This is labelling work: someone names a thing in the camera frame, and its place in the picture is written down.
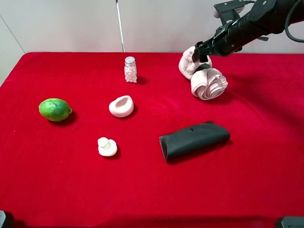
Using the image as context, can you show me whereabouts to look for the pink egg-shaped foam bowl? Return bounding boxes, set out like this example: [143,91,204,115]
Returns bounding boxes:
[109,95,134,118]

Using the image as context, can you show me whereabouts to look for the black base corner left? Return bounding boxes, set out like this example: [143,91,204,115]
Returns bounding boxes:
[0,210,14,228]

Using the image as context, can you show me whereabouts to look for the white vertical pole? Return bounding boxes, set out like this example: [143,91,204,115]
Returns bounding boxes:
[115,0,125,52]

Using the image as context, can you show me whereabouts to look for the black glasses case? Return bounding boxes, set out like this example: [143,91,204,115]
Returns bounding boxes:
[159,121,230,162]

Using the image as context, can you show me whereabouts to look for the red table cloth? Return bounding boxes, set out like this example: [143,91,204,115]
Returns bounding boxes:
[0,53,304,228]

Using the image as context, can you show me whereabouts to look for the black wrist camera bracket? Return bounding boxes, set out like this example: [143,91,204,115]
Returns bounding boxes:
[214,0,256,25]

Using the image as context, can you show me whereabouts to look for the white mushroom-shaped toy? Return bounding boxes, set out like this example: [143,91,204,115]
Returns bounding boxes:
[97,137,118,157]

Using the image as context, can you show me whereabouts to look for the black base corner right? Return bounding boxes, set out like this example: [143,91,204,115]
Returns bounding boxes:
[275,216,304,228]

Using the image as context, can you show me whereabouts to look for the green lime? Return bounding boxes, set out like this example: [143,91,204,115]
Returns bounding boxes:
[38,98,72,122]

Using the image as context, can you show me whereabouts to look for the black base corner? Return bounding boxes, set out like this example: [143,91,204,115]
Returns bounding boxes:
[275,216,304,228]
[0,210,14,228]

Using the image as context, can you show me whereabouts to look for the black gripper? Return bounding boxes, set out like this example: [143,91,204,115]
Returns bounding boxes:
[191,21,245,63]

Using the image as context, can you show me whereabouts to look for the glass bottle of white pills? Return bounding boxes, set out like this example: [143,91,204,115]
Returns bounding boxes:
[124,57,137,83]

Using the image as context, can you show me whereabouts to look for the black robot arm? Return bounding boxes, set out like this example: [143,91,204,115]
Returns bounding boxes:
[192,0,304,63]

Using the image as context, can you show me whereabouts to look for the pink towel with band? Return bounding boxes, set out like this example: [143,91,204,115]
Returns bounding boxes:
[179,46,228,100]

